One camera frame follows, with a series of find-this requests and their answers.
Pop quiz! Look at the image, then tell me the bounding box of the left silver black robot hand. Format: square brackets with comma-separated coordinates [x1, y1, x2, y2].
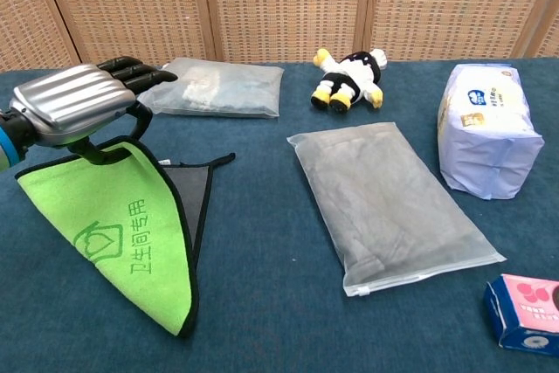
[8, 55, 179, 167]

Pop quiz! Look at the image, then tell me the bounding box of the grey cloth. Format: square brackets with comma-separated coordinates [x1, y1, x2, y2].
[15, 135, 237, 339]

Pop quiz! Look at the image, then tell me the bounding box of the frosted bag with white items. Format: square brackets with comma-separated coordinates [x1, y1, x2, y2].
[135, 57, 285, 120]

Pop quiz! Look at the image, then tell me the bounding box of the woven wooden folding screen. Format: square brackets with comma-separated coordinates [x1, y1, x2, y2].
[0, 0, 559, 73]

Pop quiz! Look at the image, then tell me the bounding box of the black white plush toy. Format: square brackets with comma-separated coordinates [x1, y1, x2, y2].
[310, 47, 389, 113]

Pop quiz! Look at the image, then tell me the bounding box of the teal felt table cover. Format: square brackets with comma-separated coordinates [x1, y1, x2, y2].
[0, 57, 559, 373]

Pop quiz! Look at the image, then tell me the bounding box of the frosted bag with grey cloth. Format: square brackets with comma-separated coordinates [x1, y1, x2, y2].
[286, 121, 507, 299]

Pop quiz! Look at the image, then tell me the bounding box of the white tissue pack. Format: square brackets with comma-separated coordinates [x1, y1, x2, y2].
[437, 63, 546, 201]

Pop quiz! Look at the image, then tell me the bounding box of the blue pink cookie box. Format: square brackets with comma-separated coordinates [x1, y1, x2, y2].
[483, 273, 559, 351]

